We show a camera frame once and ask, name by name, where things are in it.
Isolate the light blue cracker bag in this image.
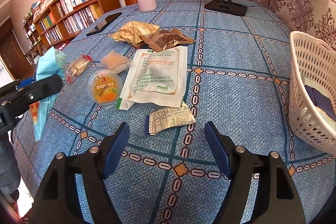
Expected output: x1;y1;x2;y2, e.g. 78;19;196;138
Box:
30;47;67;141

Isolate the red-edged clear snack packet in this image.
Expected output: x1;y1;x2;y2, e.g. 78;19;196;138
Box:
66;55;92;83

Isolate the orange jelly cup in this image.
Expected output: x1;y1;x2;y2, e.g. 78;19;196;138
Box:
87;69;123;106

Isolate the clear brown biscuit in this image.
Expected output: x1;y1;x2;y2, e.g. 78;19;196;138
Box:
100;51;134;74

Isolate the navy sea salt cracker box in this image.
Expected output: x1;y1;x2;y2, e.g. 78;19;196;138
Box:
304;85;335;121

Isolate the small blue white snack packet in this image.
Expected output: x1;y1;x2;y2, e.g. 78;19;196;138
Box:
145;102;196;136

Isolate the tan crinkled snack bag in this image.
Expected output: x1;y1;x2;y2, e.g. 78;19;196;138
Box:
109;21;160;49

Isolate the white green printed pouch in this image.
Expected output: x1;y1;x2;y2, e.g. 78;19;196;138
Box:
117;46;188;110

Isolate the brown clear snack packet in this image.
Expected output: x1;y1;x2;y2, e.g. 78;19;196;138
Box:
140;28;195;52

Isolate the black smartphone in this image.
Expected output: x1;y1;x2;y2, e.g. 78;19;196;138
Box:
87;12;122;36

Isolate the wooden bookshelf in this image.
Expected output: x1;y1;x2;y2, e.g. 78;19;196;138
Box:
26;0;121;56

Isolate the white plastic basket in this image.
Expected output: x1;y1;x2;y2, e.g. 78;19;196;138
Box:
289;31;335;153

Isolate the blue patterned tablecloth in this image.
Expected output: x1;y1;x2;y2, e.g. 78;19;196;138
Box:
14;0;335;223

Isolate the black tablet stand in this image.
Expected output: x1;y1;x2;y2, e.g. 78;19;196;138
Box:
205;0;247;16

